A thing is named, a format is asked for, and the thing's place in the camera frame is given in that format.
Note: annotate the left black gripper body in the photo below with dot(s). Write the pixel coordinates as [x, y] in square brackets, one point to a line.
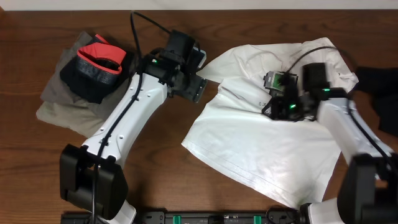
[189, 87]

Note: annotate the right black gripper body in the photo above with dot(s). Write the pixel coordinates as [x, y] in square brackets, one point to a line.
[291, 109]

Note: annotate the white t-shirt with robot print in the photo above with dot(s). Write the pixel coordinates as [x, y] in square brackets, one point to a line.
[289, 162]

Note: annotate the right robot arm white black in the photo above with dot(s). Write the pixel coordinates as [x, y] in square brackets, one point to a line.
[369, 190]

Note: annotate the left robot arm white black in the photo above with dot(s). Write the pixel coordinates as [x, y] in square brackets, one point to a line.
[91, 176]

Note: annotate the folded black red shorts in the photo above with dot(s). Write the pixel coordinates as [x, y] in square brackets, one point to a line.
[97, 69]

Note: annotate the black garment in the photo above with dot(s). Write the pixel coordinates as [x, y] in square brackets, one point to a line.
[381, 84]

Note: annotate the folded grey olive garment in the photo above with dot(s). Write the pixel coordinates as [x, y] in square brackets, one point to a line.
[63, 108]

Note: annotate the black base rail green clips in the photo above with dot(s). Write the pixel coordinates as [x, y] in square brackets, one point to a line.
[273, 215]

